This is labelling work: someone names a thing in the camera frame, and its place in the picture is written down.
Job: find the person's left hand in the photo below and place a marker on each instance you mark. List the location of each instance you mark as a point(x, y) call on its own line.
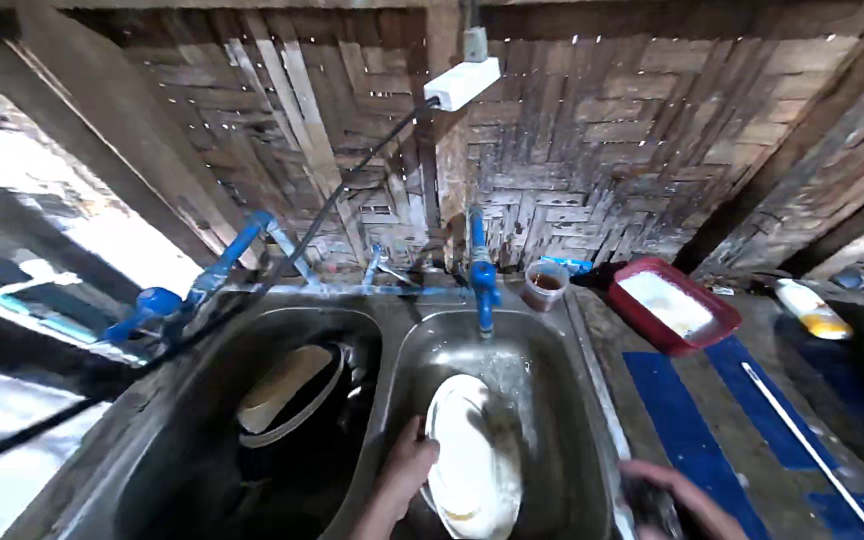
point(403, 476)

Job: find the person's right hand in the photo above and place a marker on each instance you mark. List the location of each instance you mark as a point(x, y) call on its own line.
point(683, 499)

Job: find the person's right fingers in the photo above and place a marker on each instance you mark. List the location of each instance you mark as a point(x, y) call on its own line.
point(649, 472)

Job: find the person's left thumb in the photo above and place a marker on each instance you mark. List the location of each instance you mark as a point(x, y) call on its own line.
point(427, 451)

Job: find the person's left fingers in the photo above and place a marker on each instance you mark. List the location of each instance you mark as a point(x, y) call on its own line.
point(411, 429)

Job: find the dark scrubbing pad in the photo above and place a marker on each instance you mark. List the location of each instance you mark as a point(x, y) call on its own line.
point(648, 504)

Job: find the white oval dish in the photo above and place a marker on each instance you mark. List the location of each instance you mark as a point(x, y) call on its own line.
point(466, 450)

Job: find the person's left forearm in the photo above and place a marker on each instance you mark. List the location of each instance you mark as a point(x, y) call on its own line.
point(375, 526)

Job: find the person's right forearm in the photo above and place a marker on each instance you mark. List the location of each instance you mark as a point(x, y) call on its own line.
point(730, 532)

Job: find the stainless steel double sink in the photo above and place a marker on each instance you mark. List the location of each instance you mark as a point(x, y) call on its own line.
point(388, 375)

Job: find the blue striped mat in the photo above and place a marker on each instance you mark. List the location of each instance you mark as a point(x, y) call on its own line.
point(691, 427)

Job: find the dark bowl with light rim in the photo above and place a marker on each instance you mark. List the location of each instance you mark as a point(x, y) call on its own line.
point(297, 429)

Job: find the tan oval object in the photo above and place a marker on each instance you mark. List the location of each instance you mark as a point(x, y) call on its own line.
point(282, 390)

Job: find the thin white stick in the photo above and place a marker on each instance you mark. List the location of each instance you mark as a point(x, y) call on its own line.
point(799, 442)

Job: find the blue faucet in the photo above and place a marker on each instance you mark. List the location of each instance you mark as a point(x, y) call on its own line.
point(484, 281)

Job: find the red plastic basin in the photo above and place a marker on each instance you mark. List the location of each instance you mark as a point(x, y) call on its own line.
point(717, 319)

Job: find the small blue pipe fitting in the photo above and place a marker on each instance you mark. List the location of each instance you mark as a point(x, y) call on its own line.
point(374, 264)

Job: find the clear cup with brown liquid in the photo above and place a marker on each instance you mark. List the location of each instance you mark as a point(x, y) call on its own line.
point(544, 286)

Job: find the light blue packet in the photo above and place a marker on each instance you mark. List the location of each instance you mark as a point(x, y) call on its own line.
point(571, 265)

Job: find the white bottle with yellow end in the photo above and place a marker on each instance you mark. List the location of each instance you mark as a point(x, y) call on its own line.
point(811, 309)

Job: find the blue pipe with valve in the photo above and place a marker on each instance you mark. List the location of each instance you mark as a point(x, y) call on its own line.
point(220, 271)

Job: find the white power outlet box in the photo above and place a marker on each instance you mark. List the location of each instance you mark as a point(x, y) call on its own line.
point(463, 84)

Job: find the grey plug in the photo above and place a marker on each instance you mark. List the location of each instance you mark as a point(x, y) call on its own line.
point(475, 45)

